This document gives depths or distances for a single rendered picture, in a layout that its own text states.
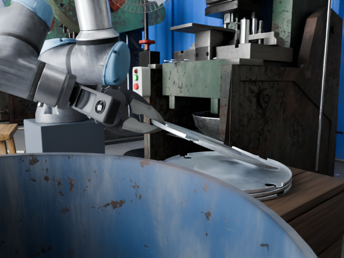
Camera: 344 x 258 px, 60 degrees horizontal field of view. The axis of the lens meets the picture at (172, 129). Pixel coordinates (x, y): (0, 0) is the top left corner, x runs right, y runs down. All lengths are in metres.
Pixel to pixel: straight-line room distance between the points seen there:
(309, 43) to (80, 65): 1.01
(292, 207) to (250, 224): 0.34
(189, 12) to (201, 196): 3.07
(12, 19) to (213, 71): 0.75
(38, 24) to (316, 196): 0.61
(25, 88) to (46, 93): 0.03
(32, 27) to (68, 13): 1.83
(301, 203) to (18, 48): 0.56
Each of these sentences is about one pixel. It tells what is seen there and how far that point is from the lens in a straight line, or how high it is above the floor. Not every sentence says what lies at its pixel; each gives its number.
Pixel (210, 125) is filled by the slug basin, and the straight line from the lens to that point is 1.30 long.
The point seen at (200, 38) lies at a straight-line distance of 1.31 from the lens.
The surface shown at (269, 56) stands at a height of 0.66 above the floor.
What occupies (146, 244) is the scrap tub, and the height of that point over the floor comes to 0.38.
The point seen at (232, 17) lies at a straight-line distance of 1.42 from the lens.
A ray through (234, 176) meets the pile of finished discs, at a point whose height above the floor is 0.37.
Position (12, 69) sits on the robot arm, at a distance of 0.57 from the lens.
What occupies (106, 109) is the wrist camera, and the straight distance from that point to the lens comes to 0.50.
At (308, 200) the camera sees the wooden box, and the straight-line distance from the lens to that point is 0.62.
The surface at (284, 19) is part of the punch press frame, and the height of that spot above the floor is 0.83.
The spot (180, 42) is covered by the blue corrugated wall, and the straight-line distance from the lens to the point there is 3.41.
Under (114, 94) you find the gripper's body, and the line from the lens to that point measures 0.58.
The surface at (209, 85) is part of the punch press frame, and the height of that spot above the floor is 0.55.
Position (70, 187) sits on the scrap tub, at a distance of 0.39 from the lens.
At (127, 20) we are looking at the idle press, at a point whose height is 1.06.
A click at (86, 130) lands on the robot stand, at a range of 0.89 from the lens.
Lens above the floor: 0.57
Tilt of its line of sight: 9 degrees down
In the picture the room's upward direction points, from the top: straight up
